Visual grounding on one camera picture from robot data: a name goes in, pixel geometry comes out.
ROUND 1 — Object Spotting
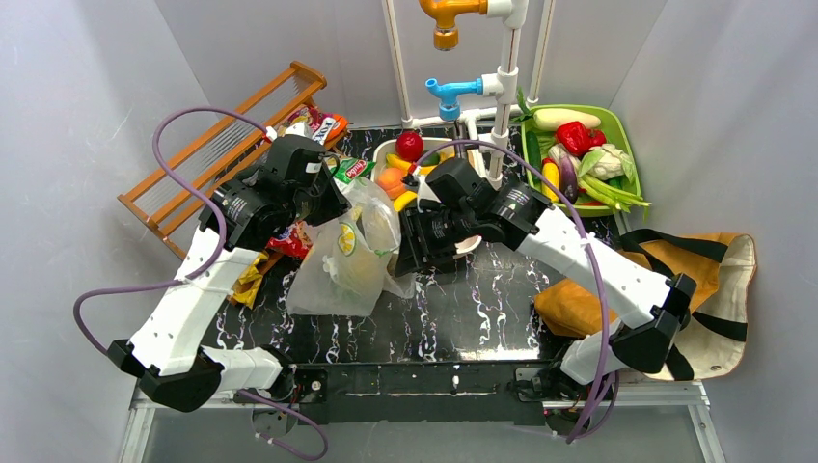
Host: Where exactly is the red bell pepper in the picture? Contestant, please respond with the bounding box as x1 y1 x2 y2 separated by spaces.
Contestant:
556 122 607 157

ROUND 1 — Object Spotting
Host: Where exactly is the orange yox snack bag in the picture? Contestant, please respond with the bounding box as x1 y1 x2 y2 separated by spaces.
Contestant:
278 104 348 148

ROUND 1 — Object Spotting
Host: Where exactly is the green avocado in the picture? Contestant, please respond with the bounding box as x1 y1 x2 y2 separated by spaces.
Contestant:
420 151 443 169

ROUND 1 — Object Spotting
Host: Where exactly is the clear lemon print plastic bag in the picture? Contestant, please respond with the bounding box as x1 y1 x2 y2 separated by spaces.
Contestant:
286 177 415 317

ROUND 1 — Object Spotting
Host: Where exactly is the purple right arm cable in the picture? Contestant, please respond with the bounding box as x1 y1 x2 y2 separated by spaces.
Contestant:
415 139 618 444

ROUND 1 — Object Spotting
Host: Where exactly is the red snack bag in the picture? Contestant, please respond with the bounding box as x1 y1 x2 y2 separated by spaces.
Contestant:
266 221 313 259

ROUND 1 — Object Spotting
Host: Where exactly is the orange canvas tote bag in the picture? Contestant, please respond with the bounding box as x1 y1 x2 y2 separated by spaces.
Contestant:
533 229 758 383

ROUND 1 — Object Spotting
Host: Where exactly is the white radish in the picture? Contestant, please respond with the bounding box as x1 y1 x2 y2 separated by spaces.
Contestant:
532 107 602 132

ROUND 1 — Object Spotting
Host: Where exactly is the purple eggplant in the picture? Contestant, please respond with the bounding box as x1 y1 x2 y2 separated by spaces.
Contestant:
548 144 580 204

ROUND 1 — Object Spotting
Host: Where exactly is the green vegetable tray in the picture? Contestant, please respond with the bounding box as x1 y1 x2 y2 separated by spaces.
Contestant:
519 104 642 217

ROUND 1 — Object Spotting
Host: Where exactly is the white fruit tray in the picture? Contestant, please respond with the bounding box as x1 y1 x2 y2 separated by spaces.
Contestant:
368 136 482 259

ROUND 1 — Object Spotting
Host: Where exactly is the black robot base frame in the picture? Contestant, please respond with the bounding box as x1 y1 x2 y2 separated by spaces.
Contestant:
264 360 591 434

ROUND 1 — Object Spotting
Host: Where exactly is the cauliflower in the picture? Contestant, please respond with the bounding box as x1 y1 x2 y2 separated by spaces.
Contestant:
577 143 638 181

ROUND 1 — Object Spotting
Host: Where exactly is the green beans bunch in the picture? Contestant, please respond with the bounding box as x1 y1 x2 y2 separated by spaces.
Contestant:
578 175 652 212

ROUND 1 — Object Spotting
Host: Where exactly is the yellow snack wrapper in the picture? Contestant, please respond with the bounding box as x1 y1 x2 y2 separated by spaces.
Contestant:
228 252 272 308

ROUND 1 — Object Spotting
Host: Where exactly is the yellow banana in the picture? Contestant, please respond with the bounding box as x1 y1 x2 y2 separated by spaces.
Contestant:
385 153 422 175

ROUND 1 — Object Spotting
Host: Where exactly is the peach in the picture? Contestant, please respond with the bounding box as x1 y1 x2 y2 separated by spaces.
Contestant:
375 167 407 200

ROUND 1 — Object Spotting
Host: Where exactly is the green chips bag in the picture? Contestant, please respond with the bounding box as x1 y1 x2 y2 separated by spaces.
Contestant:
328 156 375 185

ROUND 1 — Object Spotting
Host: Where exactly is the orange tap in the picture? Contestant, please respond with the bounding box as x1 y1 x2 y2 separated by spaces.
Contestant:
419 0 488 51

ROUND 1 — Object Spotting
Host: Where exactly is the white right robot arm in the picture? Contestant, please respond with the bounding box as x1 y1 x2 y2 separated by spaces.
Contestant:
395 158 695 385

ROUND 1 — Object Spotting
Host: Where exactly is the blue tap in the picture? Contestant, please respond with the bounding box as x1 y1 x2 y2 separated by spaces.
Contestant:
425 78 483 122

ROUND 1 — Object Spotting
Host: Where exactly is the wooden dish rack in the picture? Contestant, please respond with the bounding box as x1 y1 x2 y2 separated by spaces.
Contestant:
118 61 327 259

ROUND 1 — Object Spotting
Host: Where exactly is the white pvc pipe frame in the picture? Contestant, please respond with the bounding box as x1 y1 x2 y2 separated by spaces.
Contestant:
382 1 529 187

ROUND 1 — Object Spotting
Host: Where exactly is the green cucumber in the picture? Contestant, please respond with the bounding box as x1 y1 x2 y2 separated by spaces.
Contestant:
524 130 542 188

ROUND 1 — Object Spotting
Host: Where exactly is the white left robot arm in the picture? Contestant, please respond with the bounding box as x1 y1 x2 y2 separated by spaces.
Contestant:
107 134 350 412

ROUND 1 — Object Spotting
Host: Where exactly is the yellow corn cob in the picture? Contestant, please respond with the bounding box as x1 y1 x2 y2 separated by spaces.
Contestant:
541 159 561 204

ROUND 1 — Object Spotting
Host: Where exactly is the red pomegranate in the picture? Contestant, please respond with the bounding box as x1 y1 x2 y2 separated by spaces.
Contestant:
395 131 424 162

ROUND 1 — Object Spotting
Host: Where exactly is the yellow lemon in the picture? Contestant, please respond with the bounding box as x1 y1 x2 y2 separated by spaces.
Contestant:
339 250 386 298

